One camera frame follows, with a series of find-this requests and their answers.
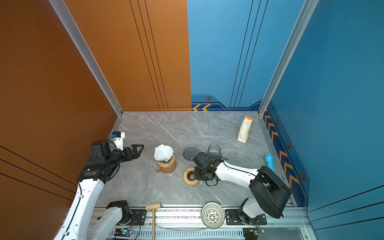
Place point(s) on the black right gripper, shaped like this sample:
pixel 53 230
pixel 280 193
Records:
pixel 196 175

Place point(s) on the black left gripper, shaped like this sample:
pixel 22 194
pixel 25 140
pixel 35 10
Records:
pixel 136 155

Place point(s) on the wooden ring holder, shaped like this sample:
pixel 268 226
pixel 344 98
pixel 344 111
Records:
pixel 168 164
pixel 190 177

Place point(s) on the white paper coffee filter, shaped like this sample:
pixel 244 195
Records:
pixel 163 154

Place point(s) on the grey glass pitcher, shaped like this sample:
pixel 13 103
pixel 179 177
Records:
pixel 214 151

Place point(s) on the orange glass carafe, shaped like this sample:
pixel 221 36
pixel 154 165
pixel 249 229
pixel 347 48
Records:
pixel 166 170

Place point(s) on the coffee filter pack orange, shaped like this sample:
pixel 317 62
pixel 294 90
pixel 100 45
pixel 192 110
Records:
pixel 245 129

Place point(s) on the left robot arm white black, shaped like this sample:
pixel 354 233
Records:
pixel 101 167

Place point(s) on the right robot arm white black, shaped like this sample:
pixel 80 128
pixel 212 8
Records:
pixel 270 193

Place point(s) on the grey glass dripper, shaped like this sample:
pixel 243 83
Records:
pixel 190 152

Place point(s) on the white woven trivet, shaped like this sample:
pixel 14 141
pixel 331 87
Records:
pixel 213 215

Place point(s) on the wooden mallet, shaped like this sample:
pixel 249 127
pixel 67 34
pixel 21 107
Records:
pixel 152 208

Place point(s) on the light blue cylinder roll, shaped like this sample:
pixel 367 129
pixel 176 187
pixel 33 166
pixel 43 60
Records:
pixel 269 161

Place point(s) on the right green circuit board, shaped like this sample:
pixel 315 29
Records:
pixel 252 233

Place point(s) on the green circuit board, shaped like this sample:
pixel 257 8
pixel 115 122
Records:
pixel 252 233
pixel 123 232

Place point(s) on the left green circuit board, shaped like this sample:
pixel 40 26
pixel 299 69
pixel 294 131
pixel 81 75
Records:
pixel 123 232

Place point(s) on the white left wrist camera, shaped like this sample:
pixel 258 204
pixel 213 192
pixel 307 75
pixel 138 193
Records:
pixel 117 138

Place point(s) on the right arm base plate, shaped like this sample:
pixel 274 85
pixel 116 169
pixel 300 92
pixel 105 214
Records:
pixel 233 218

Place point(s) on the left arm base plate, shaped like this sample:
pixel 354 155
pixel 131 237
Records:
pixel 138 218

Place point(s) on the aluminium front rail frame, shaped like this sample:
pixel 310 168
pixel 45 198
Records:
pixel 180 223

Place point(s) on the left aluminium corner post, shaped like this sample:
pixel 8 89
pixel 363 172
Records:
pixel 74 32

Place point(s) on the aluminium corner post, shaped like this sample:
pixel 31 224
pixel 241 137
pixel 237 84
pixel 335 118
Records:
pixel 74 32
pixel 295 37

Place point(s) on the right aluminium corner post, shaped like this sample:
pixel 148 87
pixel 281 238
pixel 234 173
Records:
pixel 295 37

